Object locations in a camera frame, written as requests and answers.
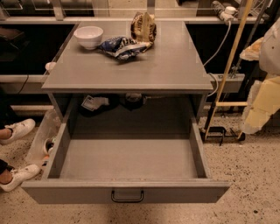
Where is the clear plastic bin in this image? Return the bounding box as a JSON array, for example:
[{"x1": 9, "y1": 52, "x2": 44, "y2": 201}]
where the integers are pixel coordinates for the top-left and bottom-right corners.
[{"x1": 25, "y1": 109, "x2": 61, "y2": 165}]

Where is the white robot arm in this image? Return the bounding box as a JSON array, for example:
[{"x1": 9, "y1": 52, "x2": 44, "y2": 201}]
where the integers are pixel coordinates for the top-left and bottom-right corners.
[{"x1": 240, "y1": 18, "x2": 280, "y2": 134}]

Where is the blue chip bag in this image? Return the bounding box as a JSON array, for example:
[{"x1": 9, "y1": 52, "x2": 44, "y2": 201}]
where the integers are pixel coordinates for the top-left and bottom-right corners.
[{"x1": 97, "y1": 37, "x2": 148, "y2": 60}]

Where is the white sneaker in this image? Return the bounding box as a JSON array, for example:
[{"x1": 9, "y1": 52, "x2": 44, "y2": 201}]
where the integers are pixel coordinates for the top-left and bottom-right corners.
[
  {"x1": 0, "y1": 118, "x2": 36, "y2": 145},
  {"x1": 0, "y1": 164, "x2": 40, "y2": 193}
]

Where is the black top drawer handle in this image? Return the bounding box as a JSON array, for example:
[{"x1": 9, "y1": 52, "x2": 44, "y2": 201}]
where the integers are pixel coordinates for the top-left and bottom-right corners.
[{"x1": 111, "y1": 191, "x2": 144, "y2": 203}]

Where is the white power strip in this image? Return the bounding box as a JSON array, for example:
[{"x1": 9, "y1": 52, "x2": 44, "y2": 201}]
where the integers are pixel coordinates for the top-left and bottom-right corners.
[{"x1": 212, "y1": 0, "x2": 236, "y2": 22}]

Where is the upper white sneaker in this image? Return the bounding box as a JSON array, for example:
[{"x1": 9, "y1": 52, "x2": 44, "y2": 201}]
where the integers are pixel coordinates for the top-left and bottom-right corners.
[{"x1": 0, "y1": 118, "x2": 36, "y2": 145}]

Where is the white cable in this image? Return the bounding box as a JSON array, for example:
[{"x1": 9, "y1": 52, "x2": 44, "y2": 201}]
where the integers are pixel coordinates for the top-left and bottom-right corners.
[{"x1": 202, "y1": 19, "x2": 233, "y2": 98}]

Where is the white ceramic bowl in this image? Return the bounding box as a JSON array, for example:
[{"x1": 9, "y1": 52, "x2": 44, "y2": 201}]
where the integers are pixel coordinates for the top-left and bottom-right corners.
[{"x1": 73, "y1": 26, "x2": 103, "y2": 50}]

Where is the crushed drink can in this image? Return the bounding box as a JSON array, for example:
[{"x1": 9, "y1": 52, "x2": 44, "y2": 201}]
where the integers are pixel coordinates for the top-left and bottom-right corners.
[{"x1": 43, "y1": 137, "x2": 56, "y2": 155}]

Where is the grey top drawer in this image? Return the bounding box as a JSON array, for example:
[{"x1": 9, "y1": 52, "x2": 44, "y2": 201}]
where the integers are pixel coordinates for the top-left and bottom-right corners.
[{"x1": 20, "y1": 95, "x2": 231, "y2": 205}]

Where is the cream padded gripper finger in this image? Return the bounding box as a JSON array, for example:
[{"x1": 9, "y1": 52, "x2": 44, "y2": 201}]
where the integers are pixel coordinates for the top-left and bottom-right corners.
[{"x1": 240, "y1": 73, "x2": 280, "y2": 134}]

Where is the white cup behind cabinet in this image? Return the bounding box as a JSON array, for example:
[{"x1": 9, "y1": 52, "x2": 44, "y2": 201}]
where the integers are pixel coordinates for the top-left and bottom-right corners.
[{"x1": 45, "y1": 62, "x2": 56, "y2": 73}]

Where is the brown gold snack bag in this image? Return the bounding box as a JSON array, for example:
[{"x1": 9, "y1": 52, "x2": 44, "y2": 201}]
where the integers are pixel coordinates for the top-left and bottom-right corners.
[{"x1": 130, "y1": 12, "x2": 157, "y2": 48}]

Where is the grey drawer cabinet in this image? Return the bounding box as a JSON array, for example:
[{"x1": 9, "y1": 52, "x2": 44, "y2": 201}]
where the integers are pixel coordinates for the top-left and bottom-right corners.
[{"x1": 41, "y1": 20, "x2": 214, "y2": 123}]

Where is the lower white sneaker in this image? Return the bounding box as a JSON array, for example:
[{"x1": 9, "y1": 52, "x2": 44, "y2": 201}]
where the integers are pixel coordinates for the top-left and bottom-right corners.
[{"x1": 0, "y1": 164, "x2": 40, "y2": 193}]

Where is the wooden ladder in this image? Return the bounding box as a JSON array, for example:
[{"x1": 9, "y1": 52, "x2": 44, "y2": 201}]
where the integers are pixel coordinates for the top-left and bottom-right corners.
[{"x1": 203, "y1": 0, "x2": 253, "y2": 140}]

